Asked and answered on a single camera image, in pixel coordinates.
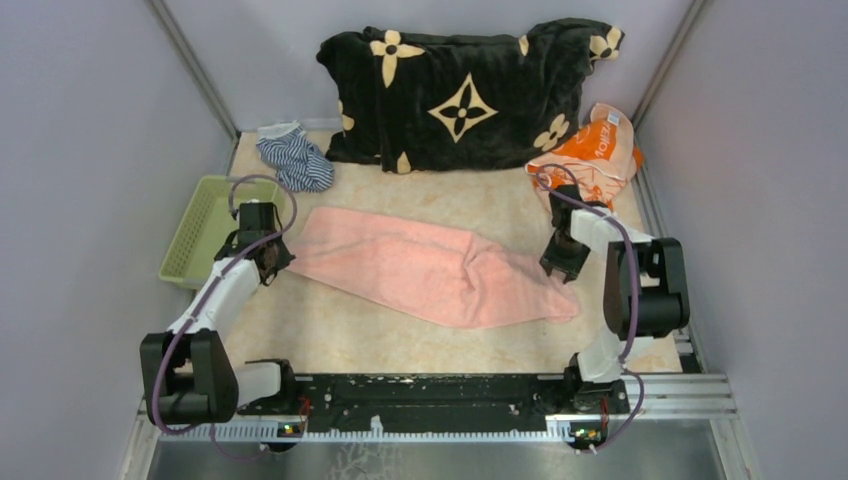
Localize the pink towel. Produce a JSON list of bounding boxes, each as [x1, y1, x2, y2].
[[289, 207, 580, 329]]

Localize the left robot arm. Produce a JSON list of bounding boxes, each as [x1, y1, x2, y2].
[[140, 202, 300, 435]]

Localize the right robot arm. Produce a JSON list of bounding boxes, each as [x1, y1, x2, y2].
[[539, 185, 690, 413]]

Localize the green plastic basket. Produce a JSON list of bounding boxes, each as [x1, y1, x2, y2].
[[159, 175, 288, 290]]

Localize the blue striped cloth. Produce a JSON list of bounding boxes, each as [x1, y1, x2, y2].
[[256, 122, 335, 193]]

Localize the orange white towel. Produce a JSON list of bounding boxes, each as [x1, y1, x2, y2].
[[524, 103, 644, 210]]

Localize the black floral pillow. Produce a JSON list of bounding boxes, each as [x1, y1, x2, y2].
[[316, 18, 625, 174]]

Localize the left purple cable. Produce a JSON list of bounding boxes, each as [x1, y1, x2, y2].
[[150, 173, 299, 463]]

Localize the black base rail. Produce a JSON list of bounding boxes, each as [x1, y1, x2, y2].
[[238, 371, 631, 434]]

